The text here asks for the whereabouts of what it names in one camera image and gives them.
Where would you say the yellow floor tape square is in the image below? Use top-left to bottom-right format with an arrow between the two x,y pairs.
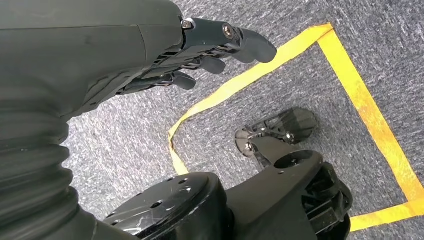
167,23 -> 424,233

